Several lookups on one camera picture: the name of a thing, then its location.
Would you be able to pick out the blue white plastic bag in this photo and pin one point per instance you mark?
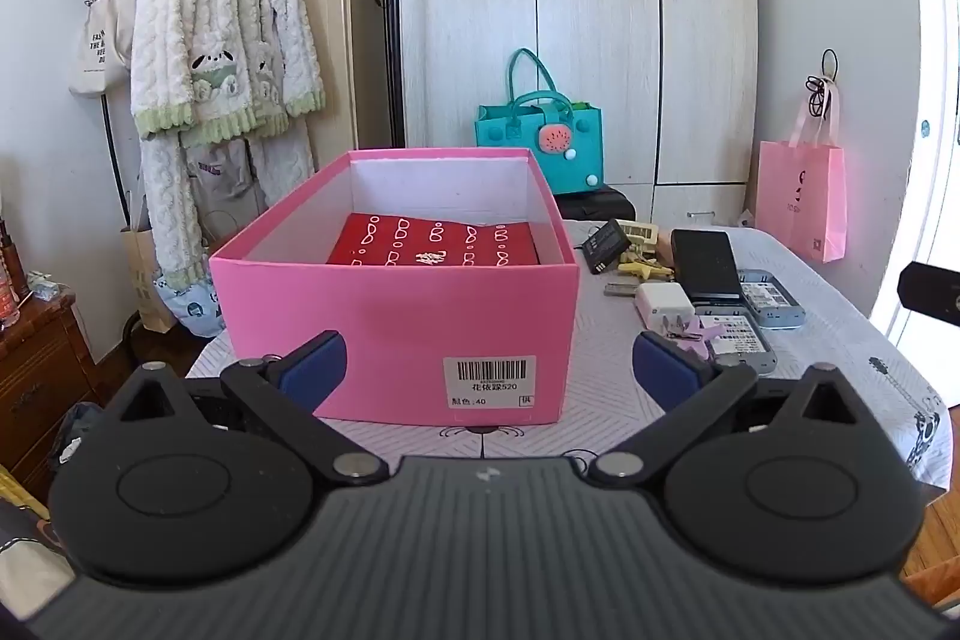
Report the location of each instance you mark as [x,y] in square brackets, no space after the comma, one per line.
[187,310]

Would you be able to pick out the black battery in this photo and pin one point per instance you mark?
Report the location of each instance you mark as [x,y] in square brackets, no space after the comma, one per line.
[606,246]

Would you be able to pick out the yellow star clip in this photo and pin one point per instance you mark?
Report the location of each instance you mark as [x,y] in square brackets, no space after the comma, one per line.
[645,270]

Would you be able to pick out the white canvas tote bag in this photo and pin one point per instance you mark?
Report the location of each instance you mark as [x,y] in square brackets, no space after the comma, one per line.
[101,48]

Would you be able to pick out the grey printed garment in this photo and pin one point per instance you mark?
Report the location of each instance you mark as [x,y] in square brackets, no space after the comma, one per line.
[221,175]

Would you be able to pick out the grey pocket router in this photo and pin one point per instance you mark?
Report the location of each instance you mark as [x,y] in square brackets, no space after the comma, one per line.
[772,302]
[739,340]

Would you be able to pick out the black suitcase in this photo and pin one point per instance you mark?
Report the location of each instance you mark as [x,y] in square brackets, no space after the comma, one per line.
[592,203]

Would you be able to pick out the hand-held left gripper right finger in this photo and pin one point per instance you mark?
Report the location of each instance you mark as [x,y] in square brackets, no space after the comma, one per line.
[664,370]

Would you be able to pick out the purple star clip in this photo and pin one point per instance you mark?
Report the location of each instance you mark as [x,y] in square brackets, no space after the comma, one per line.
[705,336]

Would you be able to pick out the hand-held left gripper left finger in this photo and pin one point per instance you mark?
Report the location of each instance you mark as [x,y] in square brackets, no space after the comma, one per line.
[315,366]

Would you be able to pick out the white charger plug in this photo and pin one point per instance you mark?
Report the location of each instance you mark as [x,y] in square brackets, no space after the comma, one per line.
[660,302]

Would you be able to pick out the teal felt handbag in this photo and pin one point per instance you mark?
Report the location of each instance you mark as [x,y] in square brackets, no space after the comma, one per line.
[510,130]

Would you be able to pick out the black tripod stand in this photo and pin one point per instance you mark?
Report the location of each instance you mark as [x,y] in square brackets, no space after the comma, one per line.
[388,10]

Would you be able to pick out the black power bank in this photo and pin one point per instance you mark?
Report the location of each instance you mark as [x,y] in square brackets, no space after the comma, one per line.
[705,265]

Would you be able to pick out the small brown paper bag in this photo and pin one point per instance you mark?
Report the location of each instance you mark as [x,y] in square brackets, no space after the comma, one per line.
[142,280]

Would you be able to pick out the pink cardboard box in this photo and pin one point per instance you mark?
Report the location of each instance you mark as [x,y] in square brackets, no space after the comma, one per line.
[390,325]

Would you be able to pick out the yellow woven mat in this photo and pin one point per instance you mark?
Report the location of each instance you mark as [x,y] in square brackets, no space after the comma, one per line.
[15,486]

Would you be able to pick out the brown wooden cabinet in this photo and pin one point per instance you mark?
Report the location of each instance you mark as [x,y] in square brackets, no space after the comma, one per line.
[37,385]

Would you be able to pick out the pink paper shopping bag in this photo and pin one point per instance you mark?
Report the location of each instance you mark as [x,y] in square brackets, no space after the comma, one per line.
[799,190]

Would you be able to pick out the red patterned cloth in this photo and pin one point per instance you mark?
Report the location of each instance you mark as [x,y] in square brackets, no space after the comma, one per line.
[420,242]

